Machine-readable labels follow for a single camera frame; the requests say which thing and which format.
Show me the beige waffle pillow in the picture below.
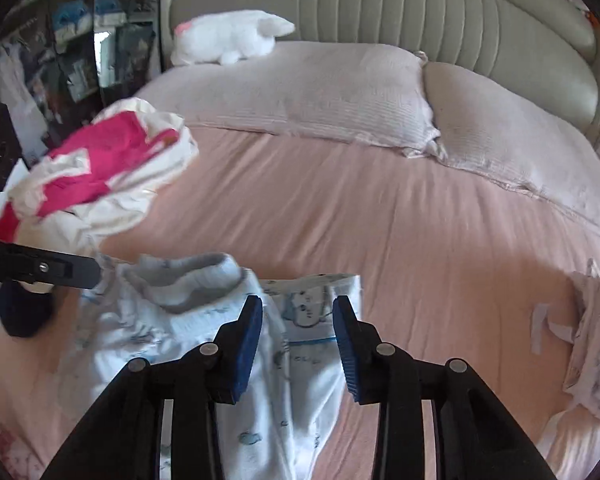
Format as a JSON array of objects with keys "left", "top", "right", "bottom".
[
  {"left": 422, "top": 62, "right": 600, "bottom": 230},
  {"left": 137, "top": 41, "right": 440, "bottom": 157}
]

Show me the left beige waffle pillow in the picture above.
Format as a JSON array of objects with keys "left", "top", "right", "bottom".
[{"left": 137, "top": 41, "right": 440, "bottom": 157}]

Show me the white plush toy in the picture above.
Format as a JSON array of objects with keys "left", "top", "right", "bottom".
[{"left": 171, "top": 10, "right": 296, "bottom": 66}]

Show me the dark navy garment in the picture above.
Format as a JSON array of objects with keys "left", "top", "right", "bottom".
[{"left": 0, "top": 281, "right": 59, "bottom": 339}]

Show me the right beige waffle pillow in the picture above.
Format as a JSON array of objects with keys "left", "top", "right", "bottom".
[{"left": 422, "top": 62, "right": 600, "bottom": 230}]

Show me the pink kitty print fleece sleeve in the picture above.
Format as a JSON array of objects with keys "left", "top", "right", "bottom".
[{"left": 0, "top": 425, "right": 31, "bottom": 479}]

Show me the light blue cartoon print pajama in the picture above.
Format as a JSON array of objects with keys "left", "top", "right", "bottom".
[{"left": 57, "top": 252, "right": 362, "bottom": 479}]

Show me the white patterned folded cloth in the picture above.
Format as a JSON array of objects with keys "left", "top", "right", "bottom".
[{"left": 529, "top": 259, "right": 600, "bottom": 480}]

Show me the pink and cream garment pile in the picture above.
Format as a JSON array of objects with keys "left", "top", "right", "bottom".
[{"left": 0, "top": 98, "right": 199, "bottom": 257}]

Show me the beige padded headboard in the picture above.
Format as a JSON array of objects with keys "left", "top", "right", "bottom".
[{"left": 163, "top": 0, "right": 600, "bottom": 138}]

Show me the dark glass cabinet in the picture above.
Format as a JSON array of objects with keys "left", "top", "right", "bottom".
[{"left": 0, "top": 0, "right": 162, "bottom": 166}]

